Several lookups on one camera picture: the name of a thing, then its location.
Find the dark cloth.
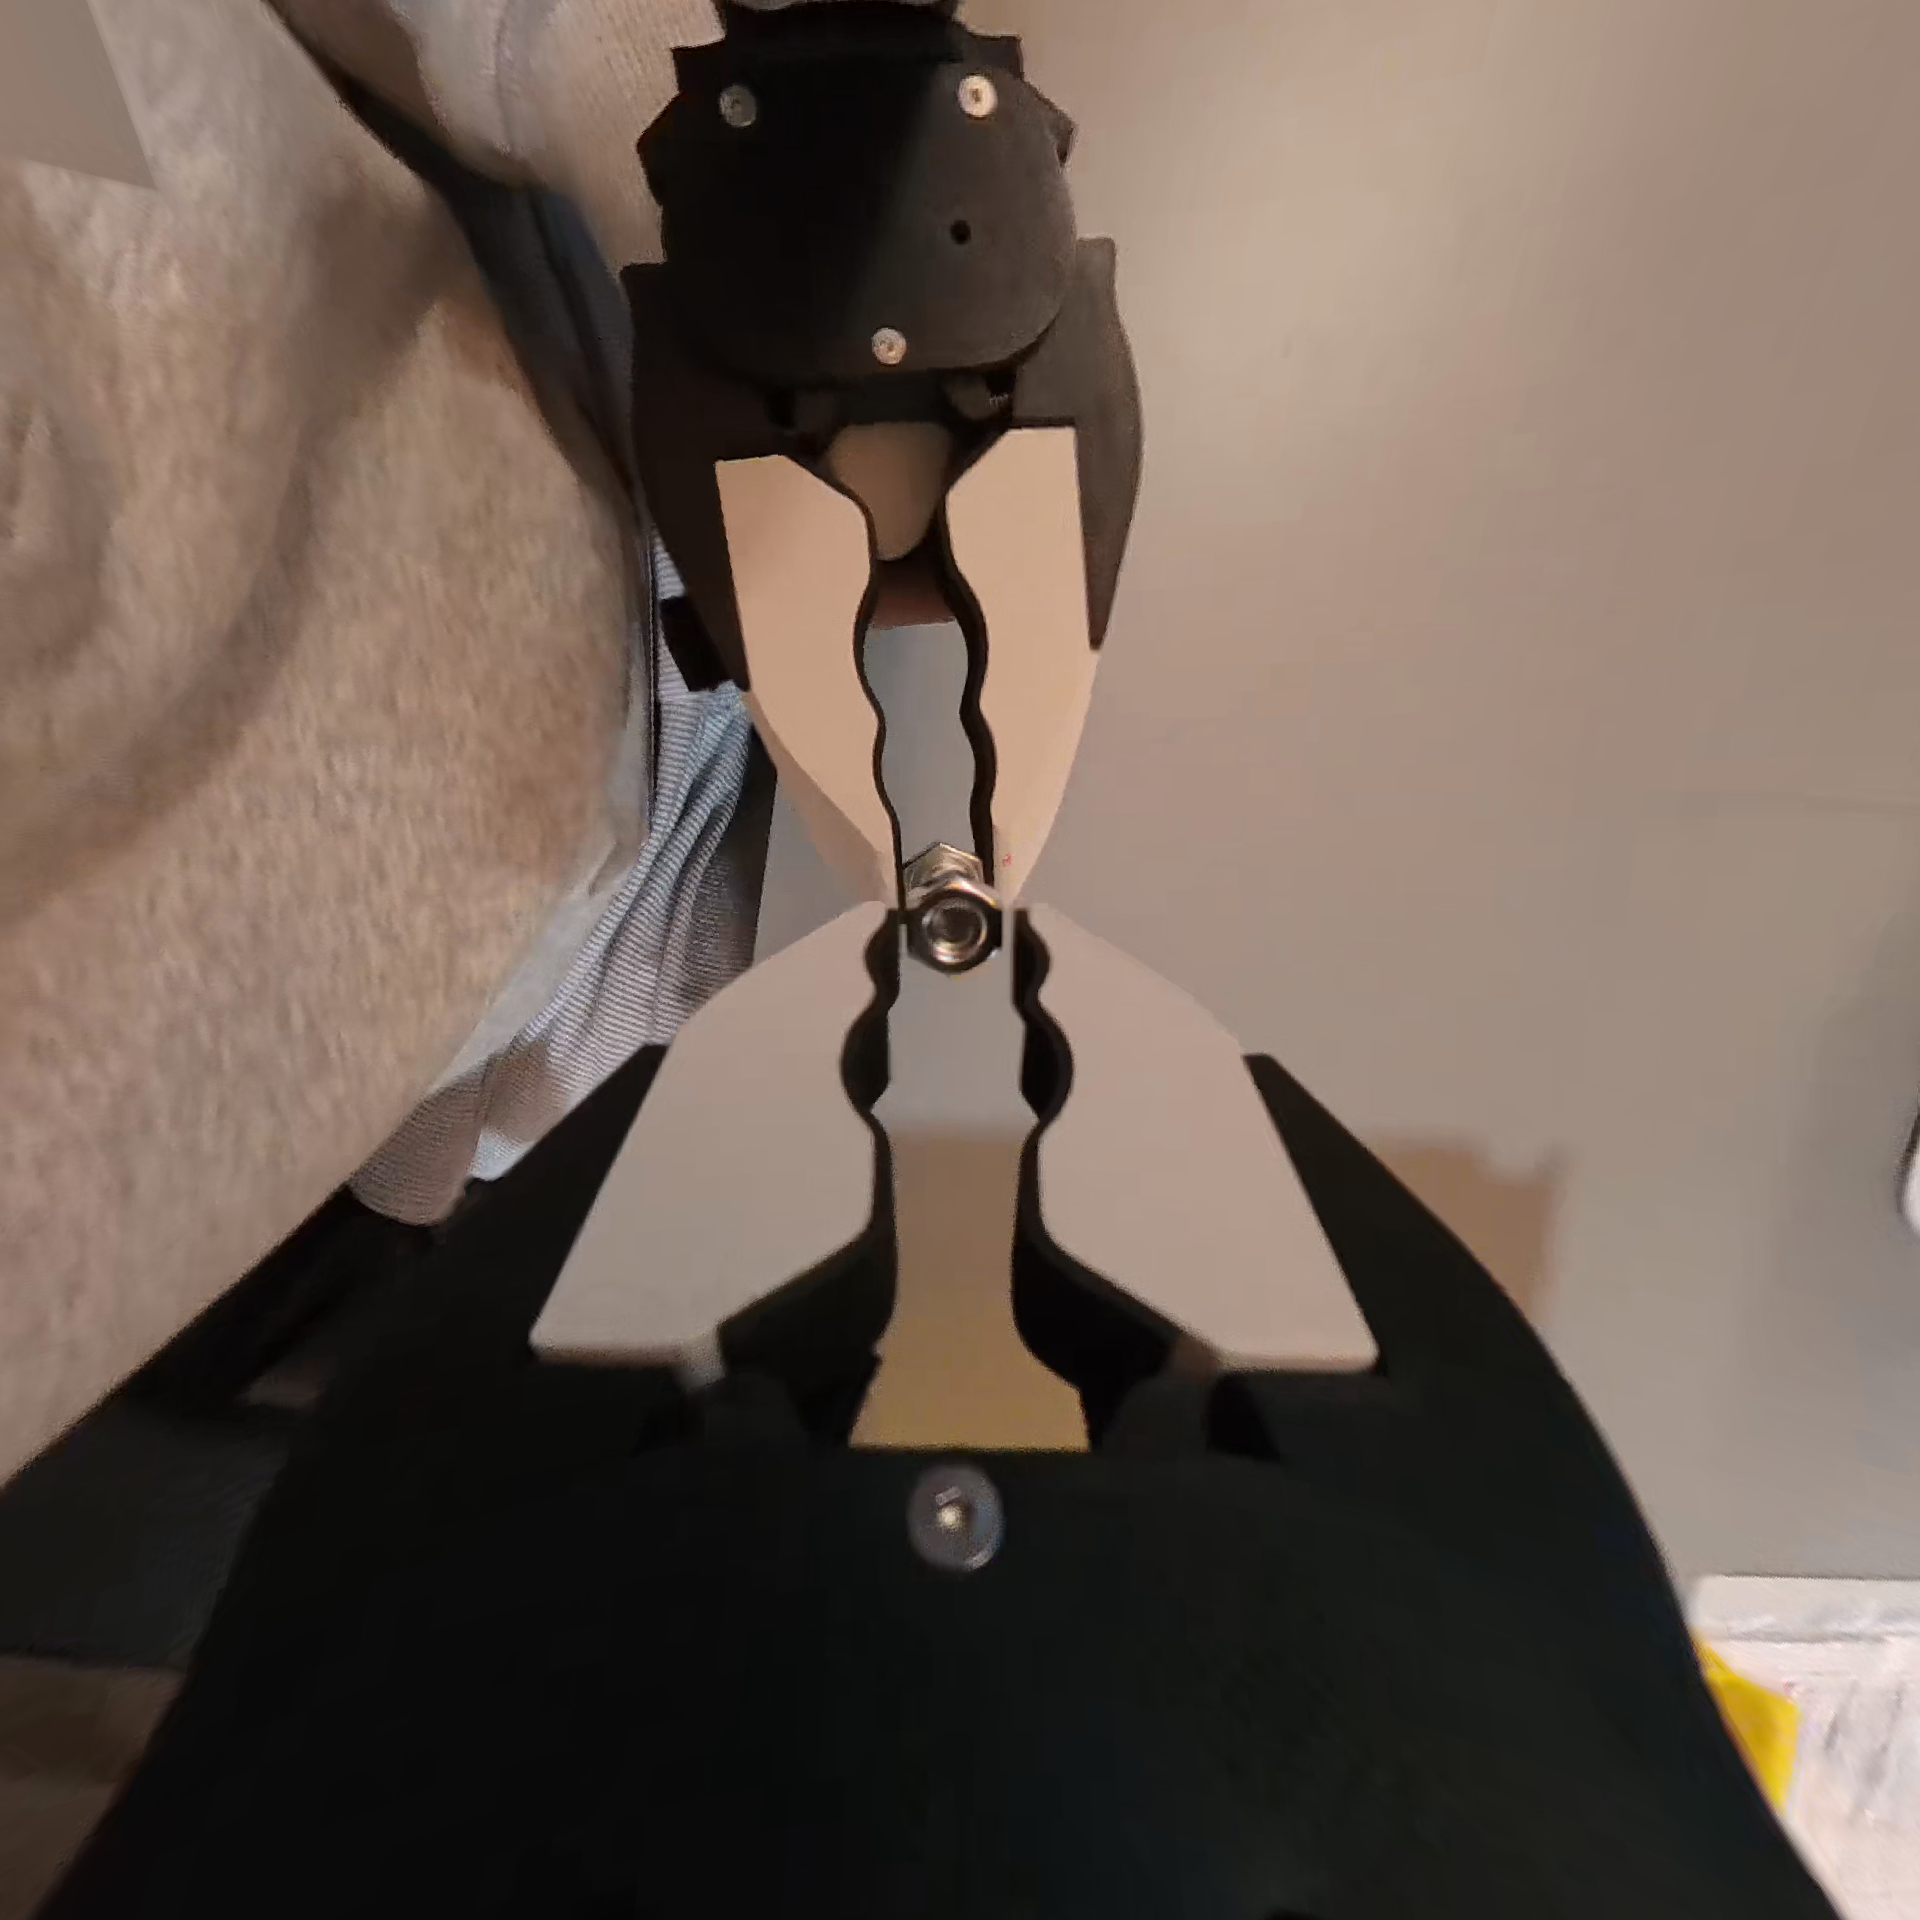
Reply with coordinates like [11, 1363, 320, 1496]
[0, 1035, 663, 1666]

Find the grey desk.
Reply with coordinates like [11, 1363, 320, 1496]
[756, 0, 1920, 1593]

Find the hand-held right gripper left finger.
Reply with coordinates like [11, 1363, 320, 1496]
[527, 901, 903, 1389]

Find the white paper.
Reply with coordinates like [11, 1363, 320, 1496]
[1680, 1576, 1920, 1920]

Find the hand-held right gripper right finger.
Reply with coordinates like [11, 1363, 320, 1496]
[1012, 904, 1384, 1384]

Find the metal bolt with nut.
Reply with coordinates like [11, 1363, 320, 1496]
[896, 839, 1003, 976]

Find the yellow box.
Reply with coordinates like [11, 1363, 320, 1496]
[1695, 1634, 1800, 1817]

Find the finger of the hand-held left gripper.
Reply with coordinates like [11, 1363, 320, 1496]
[937, 423, 1100, 906]
[712, 448, 909, 909]

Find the person's beige sweater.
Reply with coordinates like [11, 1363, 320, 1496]
[0, 0, 663, 1480]

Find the person's striped shirt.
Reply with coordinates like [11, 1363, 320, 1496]
[351, 675, 775, 1226]

